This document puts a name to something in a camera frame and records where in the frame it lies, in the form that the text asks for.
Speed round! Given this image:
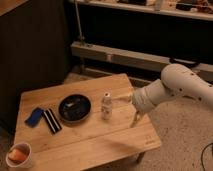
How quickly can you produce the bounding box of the small white bottle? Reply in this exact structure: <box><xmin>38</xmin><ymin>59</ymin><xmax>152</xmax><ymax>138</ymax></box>
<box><xmin>101</xmin><ymin>93</ymin><xmax>112</xmax><ymax>120</ymax></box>

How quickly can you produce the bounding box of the black white striped block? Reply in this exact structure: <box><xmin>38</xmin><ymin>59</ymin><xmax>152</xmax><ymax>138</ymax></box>
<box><xmin>43</xmin><ymin>109</ymin><xmax>62</xmax><ymax>134</ymax></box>

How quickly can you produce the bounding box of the orange object in cup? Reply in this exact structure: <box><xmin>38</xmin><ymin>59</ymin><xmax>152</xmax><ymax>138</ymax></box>
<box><xmin>8</xmin><ymin>149</ymin><xmax>28</xmax><ymax>163</ymax></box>

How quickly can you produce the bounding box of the dark cabinet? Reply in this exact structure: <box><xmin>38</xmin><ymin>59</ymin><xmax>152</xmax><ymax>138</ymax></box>
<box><xmin>0</xmin><ymin>0</ymin><xmax>70</xmax><ymax>133</ymax></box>

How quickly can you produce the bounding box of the wooden table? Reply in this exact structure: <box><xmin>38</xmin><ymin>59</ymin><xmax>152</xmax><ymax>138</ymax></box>
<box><xmin>10</xmin><ymin>74</ymin><xmax>161</xmax><ymax>171</ymax></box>

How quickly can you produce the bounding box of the blue sponge block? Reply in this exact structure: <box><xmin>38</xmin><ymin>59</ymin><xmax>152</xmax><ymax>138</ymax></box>
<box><xmin>25</xmin><ymin>107</ymin><xmax>44</xmax><ymax>128</ymax></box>

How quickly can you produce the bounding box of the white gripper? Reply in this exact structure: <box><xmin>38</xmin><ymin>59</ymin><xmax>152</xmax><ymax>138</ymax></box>
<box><xmin>113</xmin><ymin>85</ymin><xmax>159</xmax><ymax>128</ymax></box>

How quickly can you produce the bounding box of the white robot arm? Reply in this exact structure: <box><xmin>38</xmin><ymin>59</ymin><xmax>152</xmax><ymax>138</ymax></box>
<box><xmin>116</xmin><ymin>64</ymin><xmax>213</xmax><ymax>127</ymax></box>

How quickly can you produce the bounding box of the dark ceramic bowl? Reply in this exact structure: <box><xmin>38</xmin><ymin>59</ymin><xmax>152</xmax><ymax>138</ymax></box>
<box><xmin>58</xmin><ymin>94</ymin><xmax>91</xmax><ymax>123</ymax></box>

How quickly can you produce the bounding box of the metal shelf rack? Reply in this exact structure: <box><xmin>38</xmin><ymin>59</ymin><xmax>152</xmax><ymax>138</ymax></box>
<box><xmin>68</xmin><ymin>0</ymin><xmax>213</xmax><ymax>82</ymax></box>

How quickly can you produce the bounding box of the white cup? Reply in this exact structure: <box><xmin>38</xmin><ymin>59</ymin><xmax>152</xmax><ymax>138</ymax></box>
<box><xmin>5</xmin><ymin>142</ymin><xmax>33</xmax><ymax>168</ymax></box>

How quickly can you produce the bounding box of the black handle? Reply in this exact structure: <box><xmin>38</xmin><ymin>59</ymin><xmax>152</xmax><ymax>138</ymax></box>
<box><xmin>169</xmin><ymin>58</ymin><xmax>201</xmax><ymax>68</ymax></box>

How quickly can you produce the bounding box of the black cable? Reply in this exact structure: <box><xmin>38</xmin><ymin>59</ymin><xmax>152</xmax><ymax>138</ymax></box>
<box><xmin>200</xmin><ymin>142</ymin><xmax>213</xmax><ymax>171</ymax></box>

